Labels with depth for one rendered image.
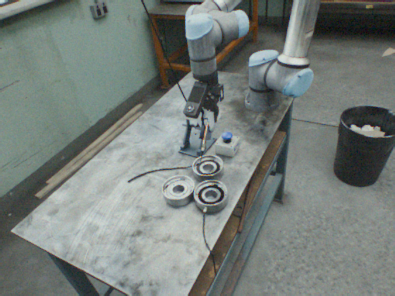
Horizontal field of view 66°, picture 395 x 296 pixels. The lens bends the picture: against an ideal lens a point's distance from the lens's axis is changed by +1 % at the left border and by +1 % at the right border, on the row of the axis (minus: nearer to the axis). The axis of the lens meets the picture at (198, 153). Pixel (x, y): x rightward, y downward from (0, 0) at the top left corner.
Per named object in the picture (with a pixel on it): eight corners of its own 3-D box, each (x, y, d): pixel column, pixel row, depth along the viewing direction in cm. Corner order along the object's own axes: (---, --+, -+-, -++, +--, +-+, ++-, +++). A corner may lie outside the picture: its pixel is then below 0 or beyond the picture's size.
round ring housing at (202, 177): (228, 168, 105) (228, 158, 103) (216, 187, 98) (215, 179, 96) (202, 160, 110) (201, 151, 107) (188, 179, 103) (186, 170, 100)
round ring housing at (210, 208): (202, 185, 100) (201, 177, 97) (233, 192, 96) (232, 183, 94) (190, 209, 93) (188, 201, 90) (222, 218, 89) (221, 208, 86)
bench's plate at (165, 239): (175, 323, 70) (173, 319, 69) (13, 235, 95) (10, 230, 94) (302, 84, 148) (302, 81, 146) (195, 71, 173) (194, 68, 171)
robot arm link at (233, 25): (226, 4, 92) (197, 14, 88) (252, 10, 85) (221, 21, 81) (228, 31, 97) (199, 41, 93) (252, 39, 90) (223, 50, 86)
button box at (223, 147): (233, 158, 109) (232, 147, 106) (215, 153, 112) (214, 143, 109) (241, 144, 114) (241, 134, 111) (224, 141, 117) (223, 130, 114)
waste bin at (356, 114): (381, 197, 187) (404, 142, 160) (324, 182, 201) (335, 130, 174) (385, 162, 209) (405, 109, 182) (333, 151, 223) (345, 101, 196)
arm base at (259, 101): (252, 93, 143) (252, 73, 137) (283, 97, 137) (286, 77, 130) (240, 109, 133) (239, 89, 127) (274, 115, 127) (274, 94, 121)
